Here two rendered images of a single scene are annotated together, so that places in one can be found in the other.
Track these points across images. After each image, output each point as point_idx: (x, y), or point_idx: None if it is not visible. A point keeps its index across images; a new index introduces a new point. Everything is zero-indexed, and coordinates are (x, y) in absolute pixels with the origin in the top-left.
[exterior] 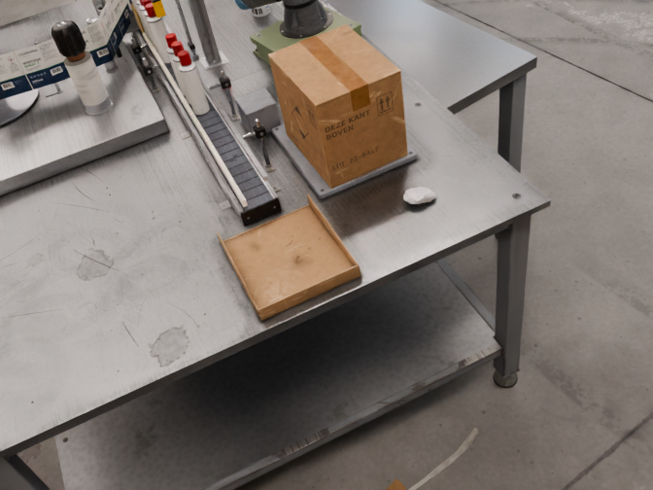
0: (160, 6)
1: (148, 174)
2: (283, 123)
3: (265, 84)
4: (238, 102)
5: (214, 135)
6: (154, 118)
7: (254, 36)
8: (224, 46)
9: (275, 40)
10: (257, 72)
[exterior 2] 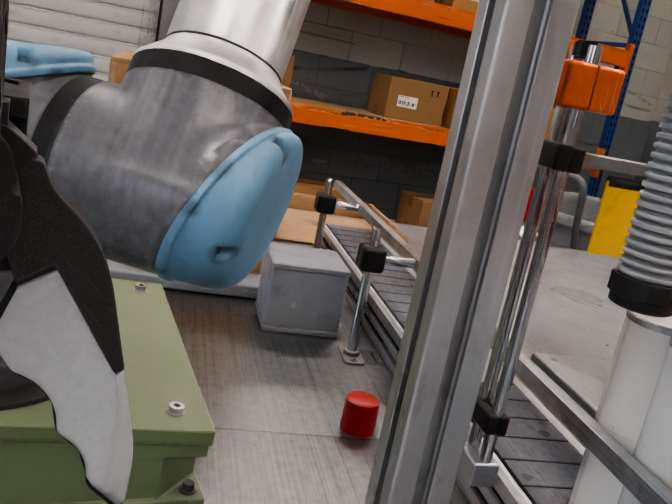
0: (607, 210)
1: (542, 343)
2: (249, 306)
3: (233, 385)
4: (345, 266)
5: (406, 291)
6: (563, 362)
7: (196, 420)
8: None
9: (137, 357)
10: (234, 426)
